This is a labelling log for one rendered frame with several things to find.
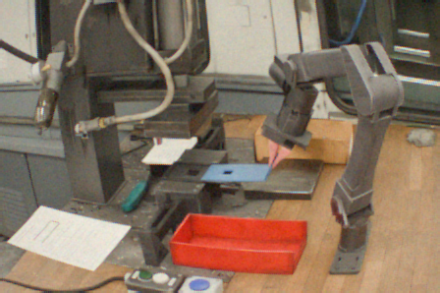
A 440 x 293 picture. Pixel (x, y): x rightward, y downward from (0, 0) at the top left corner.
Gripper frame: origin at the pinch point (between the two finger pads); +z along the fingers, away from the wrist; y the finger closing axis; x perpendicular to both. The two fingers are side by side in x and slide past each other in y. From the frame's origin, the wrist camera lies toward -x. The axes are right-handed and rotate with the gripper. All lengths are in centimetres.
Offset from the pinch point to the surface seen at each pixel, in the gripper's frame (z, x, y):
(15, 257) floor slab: 161, -63, 100
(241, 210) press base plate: 13.7, 0.4, 1.6
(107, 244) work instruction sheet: 24.1, 22.1, 23.2
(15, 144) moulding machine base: 87, -64, 106
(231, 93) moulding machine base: 20, -61, 22
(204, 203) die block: 12.3, 5.9, 9.0
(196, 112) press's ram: -5.2, 4.2, 17.7
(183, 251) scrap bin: 11.8, 24.8, 6.9
